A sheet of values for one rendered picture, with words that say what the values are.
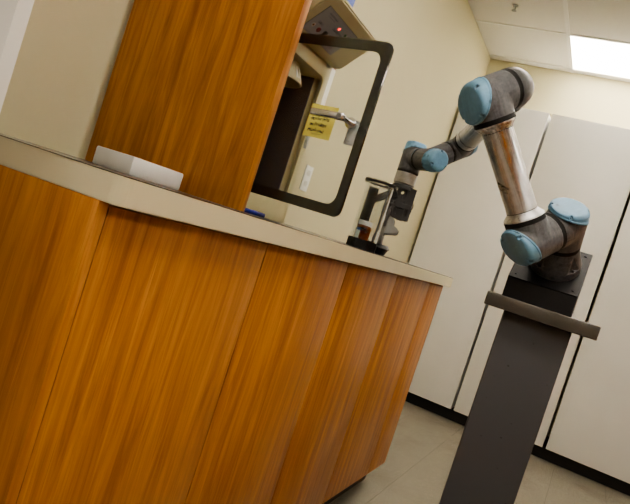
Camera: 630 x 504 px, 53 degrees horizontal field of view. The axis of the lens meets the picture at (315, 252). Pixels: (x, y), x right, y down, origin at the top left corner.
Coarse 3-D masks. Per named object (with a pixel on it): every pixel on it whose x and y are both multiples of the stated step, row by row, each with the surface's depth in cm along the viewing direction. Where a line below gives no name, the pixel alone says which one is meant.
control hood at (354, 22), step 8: (312, 0) 152; (320, 0) 151; (328, 0) 152; (336, 0) 153; (344, 0) 154; (312, 8) 152; (320, 8) 153; (336, 8) 156; (344, 8) 157; (352, 8) 159; (312, 16) 155; (344, 16) 160; (352, 16) 161; (352, 24) 164; (360, 24) 166; (304, 32) 159; (360, 32) 169; (368, 32) 171
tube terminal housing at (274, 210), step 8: (248, 200) 165; (256, 200) 168; (264, 200) 172; (272, 200) 176; (256, 208) 170; (264, 208) 173; (272, 208) 177; (280, 208) 181; (272, 216) 179; (280, 216) 183
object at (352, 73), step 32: (320, 64) 147; (352, 64) 143; (384, 64) 138; (288, 96) 151; (320, 96) 146; (352, 96) 141; (288, 128) 150; (352, 128) 140; (288, 160) 148; (320, 160) 143; (352, 160) 139; (256, 192) 152; (288, 192) 147; (320, 192) 142
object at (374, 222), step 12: (372, 192) 202; (384, 192) 201; (360, 204) 204; (372, 204) 201; (384, 204) 202; (360, 216) 203; (372, 216) 201; (384, 216) 204; (360, 228) 202; (372, 228) 202; (372, 240) 202
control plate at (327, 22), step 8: (328, 8) 154; (320, 16) 156; (328, 16) 157; (336, 16) 158; (304, 24) 156; (320, 24) 159; (328, 24) 160; (336, 24) 161; (344, 24) 163; (312, 32) 160; (320, 32) 162; (328, 32) 163; (336, 32) 165; (344, 32) 166; (352, 32) 168
